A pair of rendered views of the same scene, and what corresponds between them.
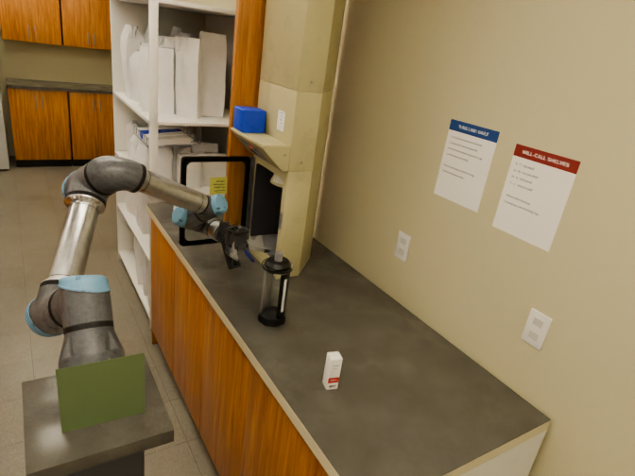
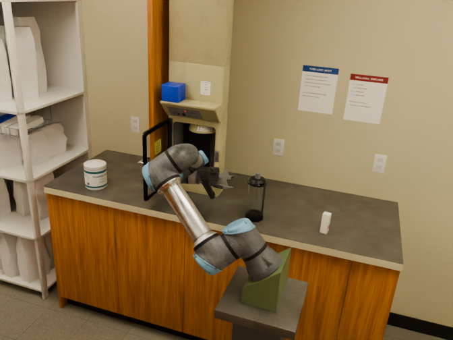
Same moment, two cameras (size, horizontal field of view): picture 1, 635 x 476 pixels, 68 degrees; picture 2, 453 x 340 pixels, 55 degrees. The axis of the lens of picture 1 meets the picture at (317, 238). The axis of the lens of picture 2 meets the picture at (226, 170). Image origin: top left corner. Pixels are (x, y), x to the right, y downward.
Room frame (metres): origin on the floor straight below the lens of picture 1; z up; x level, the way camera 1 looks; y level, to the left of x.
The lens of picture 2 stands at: (-0.08, 1.56, 2.10)
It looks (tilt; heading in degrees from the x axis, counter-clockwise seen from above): 23 degrees down; 321
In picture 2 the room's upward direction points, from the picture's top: 3 degrees clockwise
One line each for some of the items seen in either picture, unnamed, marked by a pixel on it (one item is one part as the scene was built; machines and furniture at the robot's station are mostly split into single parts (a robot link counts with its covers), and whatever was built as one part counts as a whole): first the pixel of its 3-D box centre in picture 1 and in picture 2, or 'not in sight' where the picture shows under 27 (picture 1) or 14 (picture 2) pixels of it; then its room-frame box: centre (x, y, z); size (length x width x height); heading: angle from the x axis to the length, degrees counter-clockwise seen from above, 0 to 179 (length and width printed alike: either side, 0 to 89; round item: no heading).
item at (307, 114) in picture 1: (294, 179); (201, 125); (1.96, 0.14, 1.33); 0.32 x 0.25 x 0.77; 35
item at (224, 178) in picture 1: (214, 201); (156, 159); (1.92, 0.46, 1.19); 0.30 x 0.01 x 0.40; 124
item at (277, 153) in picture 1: (258, 148); (190, 111); (1.86, 0.29, 1.46); 0.32 x 0.12 x 0.10; 35
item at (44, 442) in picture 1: (95, 411); (263, 299); (0.93, 0.51, 0.92); 0.32 x 0.32 x 0.04; 34
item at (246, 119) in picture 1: (249, 119); (173, 92); (1.94, 0.35, 1.56); 0.10 x 0.10 x 0.09; 35
